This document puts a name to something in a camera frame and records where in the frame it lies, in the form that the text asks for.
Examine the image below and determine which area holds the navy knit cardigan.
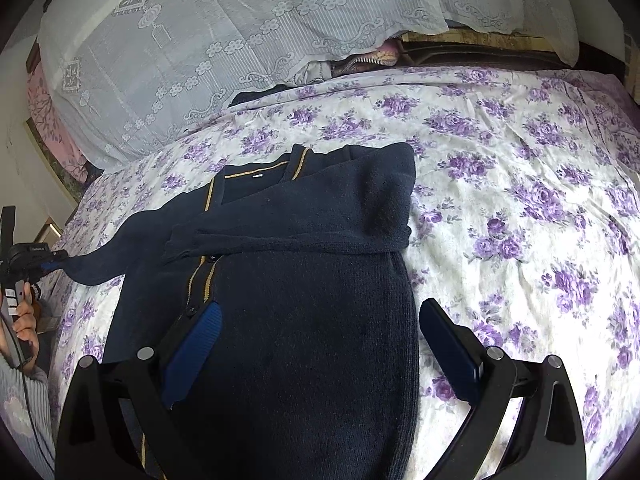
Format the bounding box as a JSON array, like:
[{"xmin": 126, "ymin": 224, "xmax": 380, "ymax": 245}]
[{"xmin": 64, "ymin": 143, "xmax": 419, "ymax": 479}]

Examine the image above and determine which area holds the grey knit sleeve forearm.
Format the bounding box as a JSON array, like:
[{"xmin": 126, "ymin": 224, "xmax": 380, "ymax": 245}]
[{"xmin": 1, "ymin": 356, "xmax": 55, "ymax": 479}]

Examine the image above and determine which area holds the person's left hand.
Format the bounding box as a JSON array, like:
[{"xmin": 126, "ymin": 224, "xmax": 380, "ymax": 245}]
[{"xmin": 13, "ymin": 282, "xmax": 39, "ymax": 375}]

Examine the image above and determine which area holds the pink floral blanket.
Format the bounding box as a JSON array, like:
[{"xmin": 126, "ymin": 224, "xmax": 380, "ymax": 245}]
[{"xmin": 27, "ymin": 63, "xmax": 90, "ymax": 185}]

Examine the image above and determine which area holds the white lace cover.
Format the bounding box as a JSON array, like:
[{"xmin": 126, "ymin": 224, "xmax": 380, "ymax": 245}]
[{"xmin": 38, "ymin": 0, "xmax": 579, "ymax": 170}]

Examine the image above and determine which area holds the purple floral bed sheet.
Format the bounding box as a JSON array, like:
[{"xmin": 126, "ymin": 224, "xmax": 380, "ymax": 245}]
[{"xmin": 60, "ymin": 67, "xmax": 639, "ymax": 479}]

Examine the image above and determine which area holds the dark wooden headboard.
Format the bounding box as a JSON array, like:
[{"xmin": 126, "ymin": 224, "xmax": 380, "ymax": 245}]
[{"xmin": 328, "ymin": 29, "xmax": 572, "ymax": 68}]

